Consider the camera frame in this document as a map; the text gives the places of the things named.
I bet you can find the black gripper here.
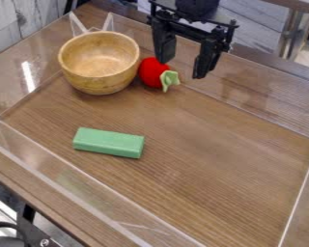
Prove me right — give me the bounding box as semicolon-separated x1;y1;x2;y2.
148;0;239;79

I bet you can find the red plush fruit green stem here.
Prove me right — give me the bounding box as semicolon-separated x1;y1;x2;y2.
137;57;180;93

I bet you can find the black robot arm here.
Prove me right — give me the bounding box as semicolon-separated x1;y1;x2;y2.
148;0;239;79

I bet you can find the wooden bowl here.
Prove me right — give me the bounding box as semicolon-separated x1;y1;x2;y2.
57;31;140;96

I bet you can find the metal table leg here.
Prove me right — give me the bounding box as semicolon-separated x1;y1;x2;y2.
276;10;309;61

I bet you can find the green rectangular block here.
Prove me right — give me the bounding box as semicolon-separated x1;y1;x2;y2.
72;127;144;158

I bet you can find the clear acrylic tray wall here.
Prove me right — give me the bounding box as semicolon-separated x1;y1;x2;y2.
0;19;309;247

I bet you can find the black table frame bracket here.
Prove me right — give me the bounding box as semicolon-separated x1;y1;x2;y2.
17;205;61;247

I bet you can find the black cable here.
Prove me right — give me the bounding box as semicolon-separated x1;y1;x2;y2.
0;221;25;247

